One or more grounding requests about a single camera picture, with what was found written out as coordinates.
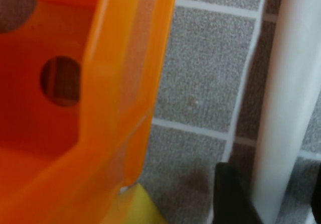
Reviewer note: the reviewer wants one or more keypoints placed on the yellow foam cube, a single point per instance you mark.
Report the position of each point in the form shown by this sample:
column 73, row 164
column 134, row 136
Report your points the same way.
column 140, row 206

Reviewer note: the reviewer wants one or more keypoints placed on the orange plastic cutlery crate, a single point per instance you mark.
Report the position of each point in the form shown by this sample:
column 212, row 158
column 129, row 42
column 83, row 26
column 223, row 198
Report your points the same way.
column 62, row 133

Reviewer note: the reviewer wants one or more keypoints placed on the pale grey plastic fork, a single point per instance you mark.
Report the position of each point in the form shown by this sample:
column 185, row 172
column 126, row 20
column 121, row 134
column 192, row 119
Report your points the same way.
column 283, row 108

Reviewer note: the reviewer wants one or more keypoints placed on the grey white-grid tablecloth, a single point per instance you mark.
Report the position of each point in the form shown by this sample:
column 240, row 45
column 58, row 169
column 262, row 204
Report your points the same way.
column 200, row 70

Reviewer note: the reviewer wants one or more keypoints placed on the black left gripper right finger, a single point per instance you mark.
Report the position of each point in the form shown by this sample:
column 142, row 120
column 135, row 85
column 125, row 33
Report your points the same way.
column 317, row 209

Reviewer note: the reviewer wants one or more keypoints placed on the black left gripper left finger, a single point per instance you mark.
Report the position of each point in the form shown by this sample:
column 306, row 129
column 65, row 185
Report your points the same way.
column 230, row 201

